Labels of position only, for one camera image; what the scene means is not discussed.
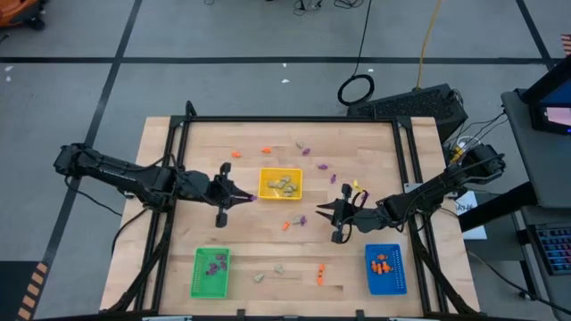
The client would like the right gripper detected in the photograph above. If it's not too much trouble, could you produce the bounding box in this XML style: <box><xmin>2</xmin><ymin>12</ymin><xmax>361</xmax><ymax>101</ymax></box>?
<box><xmin>315</xmin><ymin>184</ymin><xmax>385</xmax><ymax>244</ymax></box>

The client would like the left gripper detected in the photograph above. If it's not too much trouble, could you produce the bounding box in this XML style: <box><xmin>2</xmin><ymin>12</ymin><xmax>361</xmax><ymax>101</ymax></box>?
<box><xmin>207</xmin><ymin>162</ymin><xmax>255</xmax><ymax>228</ymax></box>

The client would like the yellow plastic basket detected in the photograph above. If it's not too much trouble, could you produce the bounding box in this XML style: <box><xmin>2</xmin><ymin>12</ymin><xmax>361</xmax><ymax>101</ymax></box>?
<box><xmin>257</xmin><ymin>167</ymin><xmax>303</xmax><ymax>201</ymax></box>

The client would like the green plastic basket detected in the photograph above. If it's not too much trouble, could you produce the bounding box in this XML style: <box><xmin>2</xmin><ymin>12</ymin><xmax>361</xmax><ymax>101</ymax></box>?
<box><xmin>189</xmin><ymin>246</ymin><xmax>231</xmax><ymax>300</ymax></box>

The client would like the blue plastic basket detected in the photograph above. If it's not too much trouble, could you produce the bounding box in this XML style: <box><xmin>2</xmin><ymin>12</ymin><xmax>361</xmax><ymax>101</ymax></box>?
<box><xmin>364</xmin><ymin>243</ymin><xmax>408</xmax><ymax>296</ymax></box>

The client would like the black computer case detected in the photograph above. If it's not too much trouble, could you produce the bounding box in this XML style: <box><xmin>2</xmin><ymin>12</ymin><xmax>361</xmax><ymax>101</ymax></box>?
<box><xmin>346</xmin><ymin>83</ymin><xmax>469</xmax><ymax>144</ymax></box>

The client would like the white paper sheet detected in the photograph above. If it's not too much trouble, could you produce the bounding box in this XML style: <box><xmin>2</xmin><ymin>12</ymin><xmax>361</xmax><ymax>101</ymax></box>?
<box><xmin>453</xmin><ymin>189</ymin><xmax>488</xmax><ymax>242</ymax></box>

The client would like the black desk crossbar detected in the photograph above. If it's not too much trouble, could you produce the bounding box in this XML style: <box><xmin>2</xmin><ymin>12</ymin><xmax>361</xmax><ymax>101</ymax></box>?
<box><xmin>458</xmin><ymin>180</ymin><xmax>539</xmax><ymax>233</ymax></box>

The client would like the grey side desk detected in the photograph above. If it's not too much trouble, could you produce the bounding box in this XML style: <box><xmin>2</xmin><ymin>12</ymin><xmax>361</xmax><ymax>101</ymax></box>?
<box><xmin>501</xmin><ymin>87</ymin><xmax>571</xmax><ymax>210</ymax></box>

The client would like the backlit keyboard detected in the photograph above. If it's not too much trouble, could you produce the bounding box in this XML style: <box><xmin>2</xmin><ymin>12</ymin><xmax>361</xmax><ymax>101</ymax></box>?
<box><xmin>528</xmin><ymin>221</ymin><xmax>571</xmax><ymax>276</ymax></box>

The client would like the grey keyboard shelf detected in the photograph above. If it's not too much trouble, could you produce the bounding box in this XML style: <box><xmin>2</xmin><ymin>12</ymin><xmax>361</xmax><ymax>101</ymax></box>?
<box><xmin>512</xmin><ymin>204</ymin><xmax>571</xmax><ymax>321</ymax></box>

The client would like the hazard striped floor mat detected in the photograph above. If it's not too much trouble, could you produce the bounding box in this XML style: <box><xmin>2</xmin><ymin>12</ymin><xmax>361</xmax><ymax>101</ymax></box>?
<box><xmin>0</xmin><ymin>260</ymin><xmax>50</xmax><ymax>321</ymax></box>

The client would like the black computer monitor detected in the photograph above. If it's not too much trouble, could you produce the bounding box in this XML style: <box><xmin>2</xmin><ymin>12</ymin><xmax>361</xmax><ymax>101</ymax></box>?
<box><xmin>520</xmin><ymin>55</ymin><xmax>571</xmax><ymax>136</ymax></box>

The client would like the orange wheeled machine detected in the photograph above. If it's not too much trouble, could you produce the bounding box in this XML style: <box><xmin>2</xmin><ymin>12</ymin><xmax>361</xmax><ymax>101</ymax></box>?
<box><xmin>0</xmin><ymin>0</ymin><xmax>48</xmax><ymax>31</ymax></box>

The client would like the black coiled cable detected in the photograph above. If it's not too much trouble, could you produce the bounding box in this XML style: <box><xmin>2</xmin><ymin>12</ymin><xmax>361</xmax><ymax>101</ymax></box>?
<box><xmin>336</xmin><ymin>0</ymin><xmax>376</xmax><ymax>107</ymax></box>

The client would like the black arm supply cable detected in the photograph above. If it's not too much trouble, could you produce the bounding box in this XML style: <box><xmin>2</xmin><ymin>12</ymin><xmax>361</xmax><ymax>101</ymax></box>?
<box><xmin>110</xmin><ymin>205</ymin><xmax>153</xmax><ymax>258</ymax></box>

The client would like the white cable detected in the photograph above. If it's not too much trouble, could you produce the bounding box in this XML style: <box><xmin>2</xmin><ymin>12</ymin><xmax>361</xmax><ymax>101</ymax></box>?
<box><xmin>452</xmin><ymin>135</ymin><xmax>481</xmax><ymax>151</ymax></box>

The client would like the yellow extension cable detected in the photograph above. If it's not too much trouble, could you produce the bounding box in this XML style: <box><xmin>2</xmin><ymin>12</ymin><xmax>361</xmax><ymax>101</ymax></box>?
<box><xmin>414</xmin><ymin>0</ymin><xmax>443</xmax><ymax>90</ymax></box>

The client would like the black cable bundle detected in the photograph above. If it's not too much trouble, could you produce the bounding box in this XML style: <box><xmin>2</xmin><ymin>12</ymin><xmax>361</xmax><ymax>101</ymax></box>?
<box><xmin>292</xmin><ymin>0</ymin><xmax>368</xmax><ymax>17</ymax></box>

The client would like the black floor cable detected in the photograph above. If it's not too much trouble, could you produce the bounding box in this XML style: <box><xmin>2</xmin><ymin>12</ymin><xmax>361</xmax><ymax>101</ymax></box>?
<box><xmin>467</xmin><ymin>250</ymin><xmax>571</xmax><ymax>316</ymax></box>

